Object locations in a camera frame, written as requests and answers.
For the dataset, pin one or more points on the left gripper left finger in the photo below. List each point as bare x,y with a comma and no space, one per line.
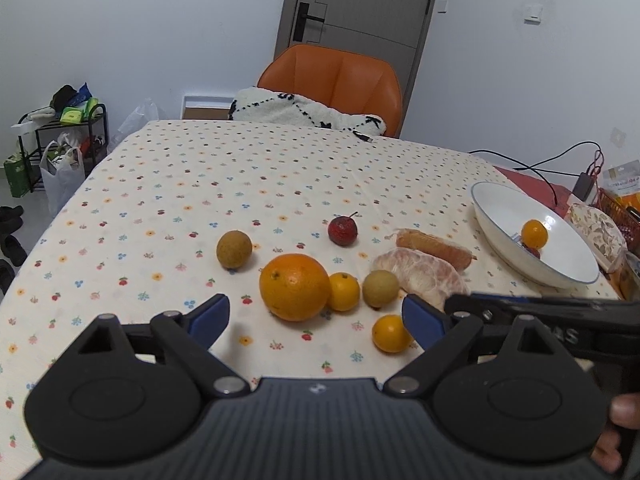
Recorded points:
122,392

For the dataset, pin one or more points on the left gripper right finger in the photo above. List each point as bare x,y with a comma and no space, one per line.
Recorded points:
510,393

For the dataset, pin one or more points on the orange sweet potato piece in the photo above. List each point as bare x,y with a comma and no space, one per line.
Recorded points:
459,257

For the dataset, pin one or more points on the small yellow citrus front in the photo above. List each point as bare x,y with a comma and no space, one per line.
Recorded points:
389,334

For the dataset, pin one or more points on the small yellow citrus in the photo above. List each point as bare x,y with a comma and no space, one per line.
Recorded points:
389,334
345,292

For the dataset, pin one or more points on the peeled pomelo segment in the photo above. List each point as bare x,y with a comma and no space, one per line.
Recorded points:
432,279

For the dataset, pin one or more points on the brown longan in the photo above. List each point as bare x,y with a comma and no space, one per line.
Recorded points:
234,249
380,288

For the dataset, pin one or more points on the large orange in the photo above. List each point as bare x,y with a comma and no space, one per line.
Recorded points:
294,287

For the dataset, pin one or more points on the red hawthorn fruit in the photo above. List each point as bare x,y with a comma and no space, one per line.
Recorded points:
343,230

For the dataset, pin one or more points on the person right hand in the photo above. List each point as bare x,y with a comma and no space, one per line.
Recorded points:
623,414

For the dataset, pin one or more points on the white bowl blue rim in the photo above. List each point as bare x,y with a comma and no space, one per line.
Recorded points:
565,261

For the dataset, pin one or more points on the red cherry in bowl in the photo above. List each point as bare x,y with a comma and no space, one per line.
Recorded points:
533,251

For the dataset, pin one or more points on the small orange in bowl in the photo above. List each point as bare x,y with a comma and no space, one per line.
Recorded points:
534,234

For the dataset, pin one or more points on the black power adapter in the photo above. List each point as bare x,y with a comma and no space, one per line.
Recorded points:
585,188

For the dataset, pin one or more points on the snack packet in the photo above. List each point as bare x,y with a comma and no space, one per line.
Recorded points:
623,181

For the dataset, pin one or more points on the red table mat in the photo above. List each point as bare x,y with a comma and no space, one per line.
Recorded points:
553,196

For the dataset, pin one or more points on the black slippers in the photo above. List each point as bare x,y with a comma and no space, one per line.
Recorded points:
13,254

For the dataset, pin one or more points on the white plastic bag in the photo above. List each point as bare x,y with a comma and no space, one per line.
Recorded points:
62,171

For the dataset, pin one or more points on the green bag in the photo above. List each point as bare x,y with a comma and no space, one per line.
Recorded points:
19,175

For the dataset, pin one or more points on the floral dotted tablecloth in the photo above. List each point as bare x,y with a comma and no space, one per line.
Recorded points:
140,237

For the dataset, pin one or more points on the black metal shelf rack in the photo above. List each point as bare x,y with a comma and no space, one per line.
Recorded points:
90,135

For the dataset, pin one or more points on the clear plastic bag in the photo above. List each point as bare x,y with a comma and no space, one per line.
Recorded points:
146,111

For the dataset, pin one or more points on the framed cork board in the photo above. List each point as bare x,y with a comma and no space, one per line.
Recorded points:
206,107

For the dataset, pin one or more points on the white black pattern cushion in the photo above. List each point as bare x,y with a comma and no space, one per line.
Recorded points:
271,107

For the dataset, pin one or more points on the orange leather chair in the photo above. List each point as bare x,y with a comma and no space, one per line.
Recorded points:
348,82

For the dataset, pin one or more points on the grey door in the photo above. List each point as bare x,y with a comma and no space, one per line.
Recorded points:
392,30

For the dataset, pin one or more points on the orange wire basket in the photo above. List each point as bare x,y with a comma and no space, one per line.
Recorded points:
627,223

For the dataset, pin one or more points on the small white wall switch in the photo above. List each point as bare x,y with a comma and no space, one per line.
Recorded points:
442,6

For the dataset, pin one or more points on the black door handle lock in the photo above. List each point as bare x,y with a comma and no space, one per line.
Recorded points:
302,18

